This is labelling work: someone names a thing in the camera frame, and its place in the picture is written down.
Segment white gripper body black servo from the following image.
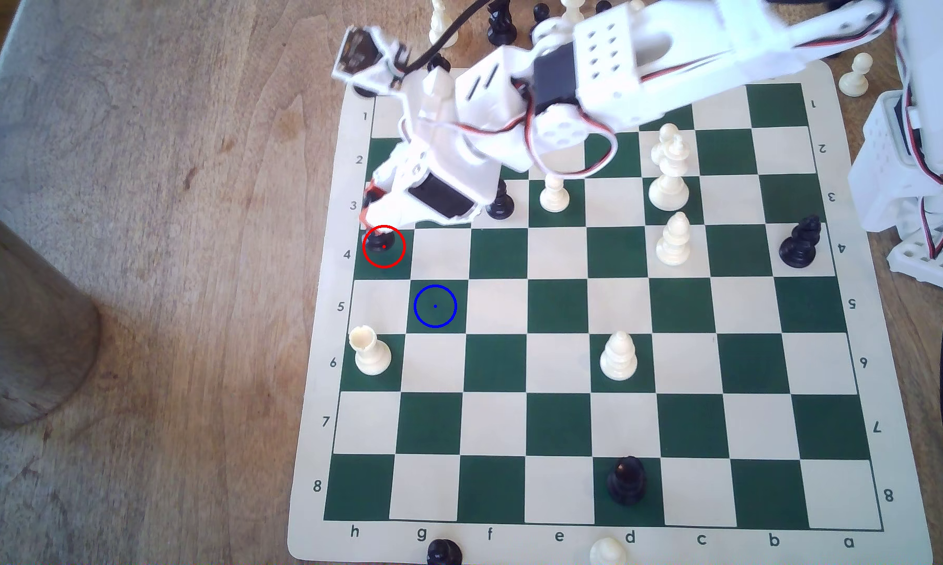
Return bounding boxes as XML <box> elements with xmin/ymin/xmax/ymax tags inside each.
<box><xmin>403</xmin><ymin>145</ymin><xmax>513</xmax><ymax>230</ymax></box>

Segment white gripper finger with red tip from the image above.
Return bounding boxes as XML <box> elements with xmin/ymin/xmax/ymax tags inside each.
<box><xmin>367</xmin><ymin>143</ymin><xmax>435</xmax><ymax>199</ymax></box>
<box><xmin>363</xmin><ymin>195</ymin><xmax>429</xmax><ymax>229</ymax></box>

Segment black chess bishop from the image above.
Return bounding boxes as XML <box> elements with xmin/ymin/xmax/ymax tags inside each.
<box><xmin>363</xmin><ymin>228</ymin><xmax>404</xmax><ymax>266</ymax></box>

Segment white chess pawn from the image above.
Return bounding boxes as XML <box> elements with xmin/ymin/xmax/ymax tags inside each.
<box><xmin>652</xmin><ymin>123</ymin><xmax>681</xmax><ymax>166</ymax></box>
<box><xmin>838</xmin><ymin>52</ymin><xmax>874</xmax><ymax>98</ymax></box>
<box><xmin>589</xmin><ymin>537</ymin><xmax>628</xmax><ymax>565</ymax></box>
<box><xmin>539</xmin><ymin>174</ymin><xmax>571</xmax><ymax>213</ymax></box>

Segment white chess rook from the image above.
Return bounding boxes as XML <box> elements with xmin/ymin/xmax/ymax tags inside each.
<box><xmin>348</xmin><ymin>325</ymin><xmax>393</xmax><ymax>376</ymax></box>

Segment white chess bishop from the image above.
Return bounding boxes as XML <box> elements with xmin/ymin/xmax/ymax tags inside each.
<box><xmin>655</xmin><ymin>212</ymin><xmax>692</xmax><ymax>266</ymax></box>
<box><xmin>428</xmin><ymin>0</ymin><xmax>458</xmax><ymax>48</ymax></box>
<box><xmin>600</xmin><ymin>330</ymin><xmax>639</xmax><ymax>382</ymax></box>

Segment black chess knight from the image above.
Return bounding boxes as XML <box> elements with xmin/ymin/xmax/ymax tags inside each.
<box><xmin>779</xmin><ymin>215</ymin><xmax>823</xmax><ymax>269</ymax></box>
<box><xmin>487</xmin><ymin>0</ymin><xmax>518</xmax><ymax>47</ymax></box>

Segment white chess king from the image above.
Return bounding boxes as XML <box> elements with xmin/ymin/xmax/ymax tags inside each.
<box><xmin>647</xmin><ymin>135</ymin><xmax>691</xmax><ymax>212</ymax></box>

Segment green and cream chess mat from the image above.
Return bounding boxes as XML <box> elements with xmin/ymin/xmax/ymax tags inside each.
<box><xmin>287</xmin><ymin>59</ymin><xmax>934</xmax><ymax>565</ymax></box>

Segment black chess rook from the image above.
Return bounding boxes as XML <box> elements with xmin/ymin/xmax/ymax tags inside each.
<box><xmin>606</xmin><ymin>456</ymin><xmax>647</xmax><ymax>506</ymax></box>

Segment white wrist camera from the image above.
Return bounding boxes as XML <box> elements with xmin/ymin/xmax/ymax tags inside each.
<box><xmin>332</xmin><ymin>26</ymin><xmax>411</xmax><ymax>95</ymax></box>

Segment black camera cable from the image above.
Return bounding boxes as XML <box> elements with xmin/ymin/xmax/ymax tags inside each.
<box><xmin>396</xmin><ymin>0</ymin><xmax>492</xmax><ymax>73</ymax></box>

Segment red black white servo wires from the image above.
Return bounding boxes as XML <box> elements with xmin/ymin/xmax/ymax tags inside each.
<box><xmin>523</xmin><ymin>100</ymin><xmax>619</xmax><ymax>178</ymax></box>
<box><xmin>895</xmin><ymin>16</ymin><xmax>943</xmax><ymax>262</ymax></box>

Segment wooden cylinder post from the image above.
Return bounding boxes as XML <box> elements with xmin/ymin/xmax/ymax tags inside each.
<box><xmin>0</xmin><ymin>195</ymin><xmax>101</xmax><ymax>430</ymax></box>

